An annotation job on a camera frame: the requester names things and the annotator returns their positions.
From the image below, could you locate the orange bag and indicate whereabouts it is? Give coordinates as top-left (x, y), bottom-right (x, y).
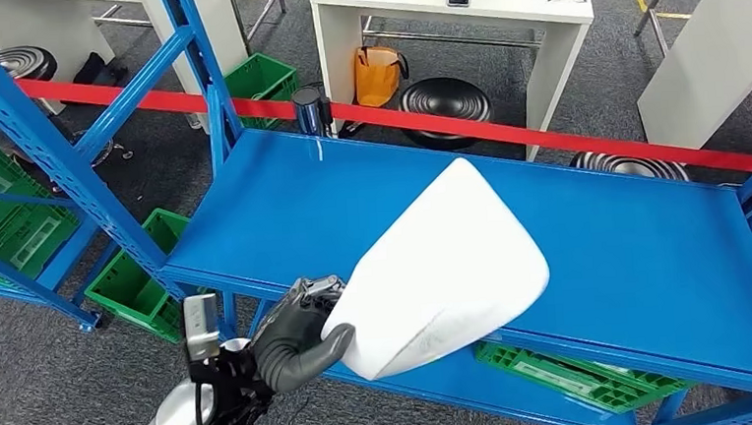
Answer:
top-left (351, 43), bottom-right (412, 109)

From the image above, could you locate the white curved plastic part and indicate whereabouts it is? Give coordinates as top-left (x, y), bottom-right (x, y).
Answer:
top-left (310, 153), bottom-right (557, 385)

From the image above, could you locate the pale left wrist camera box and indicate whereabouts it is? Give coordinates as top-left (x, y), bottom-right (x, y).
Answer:
top-left (181, 293), bottom-right (223, 362)

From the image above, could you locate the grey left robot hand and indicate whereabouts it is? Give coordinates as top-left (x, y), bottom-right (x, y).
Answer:
top-left (246, 274), bottom-right (360, 396)

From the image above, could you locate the green plastic crate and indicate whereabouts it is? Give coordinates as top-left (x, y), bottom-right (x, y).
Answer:
top-left (222, 50), bottom-right (302, 133)
top-left (0, 129), bottom-right (85, 281)
top-left (80, 206), bottom-right (213, 350)
top-left (473, 329), bottom-right (697, 423)

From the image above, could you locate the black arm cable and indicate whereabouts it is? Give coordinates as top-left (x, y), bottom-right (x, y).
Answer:
top-left (192, 377), bottom-right (219, 425)

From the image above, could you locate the blue metal shelf rack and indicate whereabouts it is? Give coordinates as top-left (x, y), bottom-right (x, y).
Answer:
top-left (0, 78), bottom-right (107, 338)
top-left (0, 0), bottom-right (752, 425)

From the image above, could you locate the chrome stool base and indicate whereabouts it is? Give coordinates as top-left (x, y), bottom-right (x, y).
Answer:
top-left (46, 124), bottom-right (137, 193)

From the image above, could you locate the red barrier belt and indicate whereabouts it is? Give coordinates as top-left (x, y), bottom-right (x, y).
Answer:
top-left (0, 31), bottom-right (752, 219)

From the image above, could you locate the black chrome barrier post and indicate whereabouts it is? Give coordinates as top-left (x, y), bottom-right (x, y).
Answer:
top-left (290, 85), bottom-right (335, 139)

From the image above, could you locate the black camera bracket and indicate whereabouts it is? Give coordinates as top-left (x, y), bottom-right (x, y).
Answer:
top-left (184, 344), bottom-right (276, 425)

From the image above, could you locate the black ribbed round stool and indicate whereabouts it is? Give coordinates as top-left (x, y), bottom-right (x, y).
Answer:
top-left (568, 144), bottom-right (693, 191)
top-left (0, 43), bottom-right (60, 89)
top-left (397, 75), bottom-right (496, 153)

